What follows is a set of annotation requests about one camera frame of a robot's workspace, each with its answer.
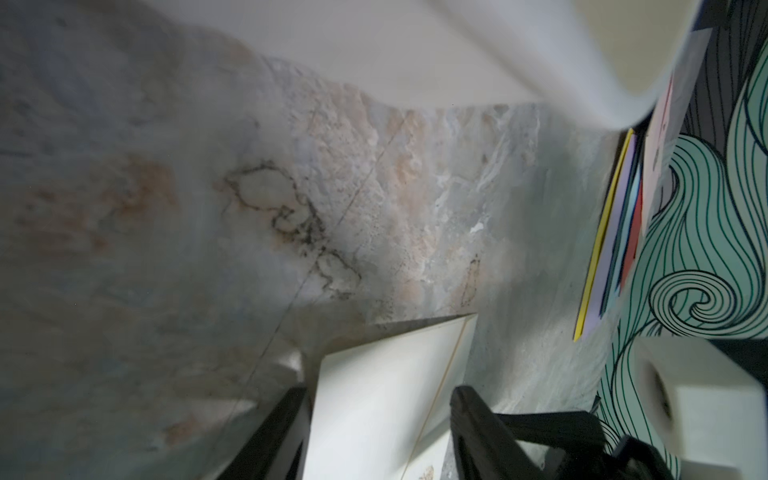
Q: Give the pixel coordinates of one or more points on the white plastic storage box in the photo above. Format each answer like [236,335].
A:
[602,63]

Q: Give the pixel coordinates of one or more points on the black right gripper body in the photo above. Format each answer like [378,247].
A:
[579,437]

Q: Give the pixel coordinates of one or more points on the pink sealed envelope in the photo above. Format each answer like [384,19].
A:
[667,119]

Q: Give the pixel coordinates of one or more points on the lavender envelope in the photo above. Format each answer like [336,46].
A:
[612,251]

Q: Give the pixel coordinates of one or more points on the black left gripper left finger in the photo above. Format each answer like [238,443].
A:
[277,450]

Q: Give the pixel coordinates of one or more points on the red envelope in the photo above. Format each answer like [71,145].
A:
[630,246]

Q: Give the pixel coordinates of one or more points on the white cream envelope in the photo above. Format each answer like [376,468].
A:
[381,409]

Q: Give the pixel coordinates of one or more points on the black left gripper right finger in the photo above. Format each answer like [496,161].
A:
[483,446]

